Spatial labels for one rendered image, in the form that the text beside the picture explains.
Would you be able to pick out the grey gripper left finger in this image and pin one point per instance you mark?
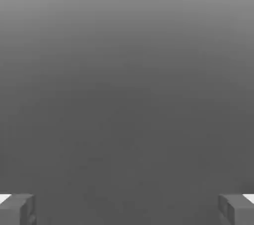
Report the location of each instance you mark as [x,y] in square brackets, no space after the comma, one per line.
[13,211]

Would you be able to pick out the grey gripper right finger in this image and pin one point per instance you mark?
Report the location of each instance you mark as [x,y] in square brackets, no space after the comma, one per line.
[241,212]

